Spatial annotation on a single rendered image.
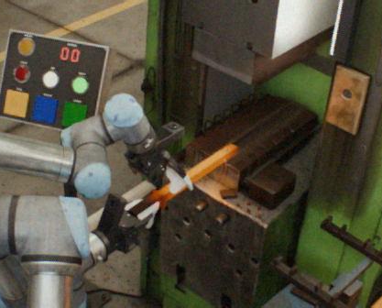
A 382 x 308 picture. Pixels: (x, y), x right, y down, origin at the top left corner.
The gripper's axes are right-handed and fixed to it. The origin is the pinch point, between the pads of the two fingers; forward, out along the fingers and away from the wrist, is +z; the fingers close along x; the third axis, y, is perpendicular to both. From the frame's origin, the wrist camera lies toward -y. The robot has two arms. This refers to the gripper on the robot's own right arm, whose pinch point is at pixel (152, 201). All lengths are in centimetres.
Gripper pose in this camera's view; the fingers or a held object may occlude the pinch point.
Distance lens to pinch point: 173.9
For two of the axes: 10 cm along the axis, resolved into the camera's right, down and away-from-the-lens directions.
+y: -1.0, 8.2, 5.7
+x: 7.9, 4.1, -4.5
